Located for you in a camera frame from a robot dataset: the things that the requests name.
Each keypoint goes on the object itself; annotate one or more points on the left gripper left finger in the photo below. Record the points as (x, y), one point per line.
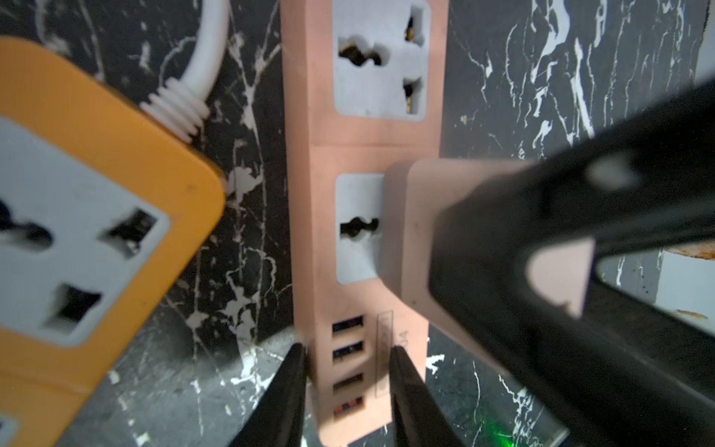
(279, 418)

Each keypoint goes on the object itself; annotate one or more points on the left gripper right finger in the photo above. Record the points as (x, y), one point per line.
(417, 419)

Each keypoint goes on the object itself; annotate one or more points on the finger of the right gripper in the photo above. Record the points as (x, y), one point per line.
(632, 375)

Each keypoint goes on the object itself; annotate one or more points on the orange power strip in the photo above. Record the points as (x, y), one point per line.
(101, 210)

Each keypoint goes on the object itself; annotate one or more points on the pink power strip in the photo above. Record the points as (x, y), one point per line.
(363, 90)

